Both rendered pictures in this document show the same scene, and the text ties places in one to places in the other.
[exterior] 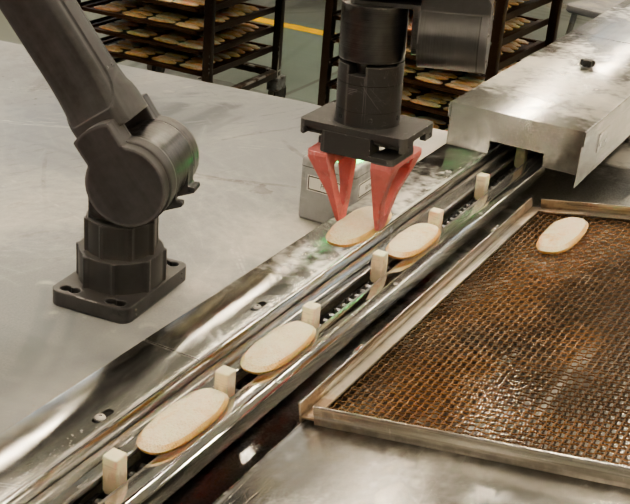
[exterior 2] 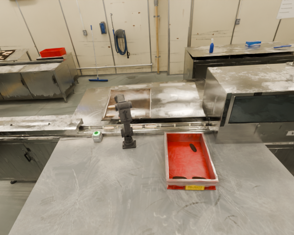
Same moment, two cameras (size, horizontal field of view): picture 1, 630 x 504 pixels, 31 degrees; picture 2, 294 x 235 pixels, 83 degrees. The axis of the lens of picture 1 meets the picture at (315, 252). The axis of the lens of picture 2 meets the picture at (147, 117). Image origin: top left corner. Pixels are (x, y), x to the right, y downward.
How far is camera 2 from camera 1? 183 cm
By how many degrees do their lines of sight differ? 92
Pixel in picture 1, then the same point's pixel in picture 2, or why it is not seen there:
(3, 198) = (112, 168)
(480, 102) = (73, 127)
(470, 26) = not seen: hidden behind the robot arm
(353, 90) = not seen: hidden behind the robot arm
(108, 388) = (152, 130)
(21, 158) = (95, 176)
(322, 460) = (155, 115)
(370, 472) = (155, 112)
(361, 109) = not seen: hidden behind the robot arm
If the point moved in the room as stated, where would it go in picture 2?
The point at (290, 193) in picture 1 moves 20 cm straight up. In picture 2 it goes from (93, 145) to (87, 128)
